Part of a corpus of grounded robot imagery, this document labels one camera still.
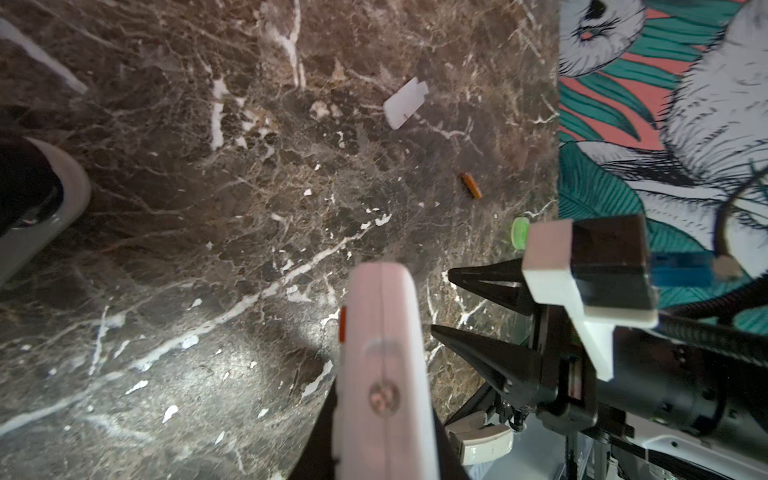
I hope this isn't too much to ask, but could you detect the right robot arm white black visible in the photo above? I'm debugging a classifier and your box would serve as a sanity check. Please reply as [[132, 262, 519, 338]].
[[431, 202, 767, 479]]

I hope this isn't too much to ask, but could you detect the green round sticker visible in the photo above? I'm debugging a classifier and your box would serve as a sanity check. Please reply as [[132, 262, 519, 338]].
[[510, 217, 530, 251]]

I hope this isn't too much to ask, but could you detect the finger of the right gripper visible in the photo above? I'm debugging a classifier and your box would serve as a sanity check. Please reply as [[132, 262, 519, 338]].
[[448, 258, 537, 316], [430, 325, 542, 408]]

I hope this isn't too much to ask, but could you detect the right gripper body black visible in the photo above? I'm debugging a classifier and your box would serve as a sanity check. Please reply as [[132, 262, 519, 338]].
[[532, 306, 598, 435]]

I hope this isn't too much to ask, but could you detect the grey stapler-like holder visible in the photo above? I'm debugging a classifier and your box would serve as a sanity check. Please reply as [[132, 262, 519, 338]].
[[1, 136, 91, 283]]

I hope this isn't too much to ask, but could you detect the white battery cover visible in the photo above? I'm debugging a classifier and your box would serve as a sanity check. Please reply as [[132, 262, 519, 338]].
[[383, 77, 429, 130]]

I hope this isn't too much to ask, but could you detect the white remote control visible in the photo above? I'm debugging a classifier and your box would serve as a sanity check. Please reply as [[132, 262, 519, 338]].
[[332, 263, 440, 479]]

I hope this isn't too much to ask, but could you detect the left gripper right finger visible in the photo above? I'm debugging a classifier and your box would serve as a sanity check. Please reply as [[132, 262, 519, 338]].
[[433, 413, 470, 480]]

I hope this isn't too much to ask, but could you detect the orange battery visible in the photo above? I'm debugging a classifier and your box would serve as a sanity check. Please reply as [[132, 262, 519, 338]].
[[460, 172, 483, 200]]

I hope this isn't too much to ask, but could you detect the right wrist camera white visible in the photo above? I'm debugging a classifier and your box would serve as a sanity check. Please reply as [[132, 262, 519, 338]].
[[521, 214, 745, 383]]

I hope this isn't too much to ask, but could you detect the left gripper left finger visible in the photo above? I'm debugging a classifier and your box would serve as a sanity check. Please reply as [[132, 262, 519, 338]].
[[288, 383, 336, 480]]

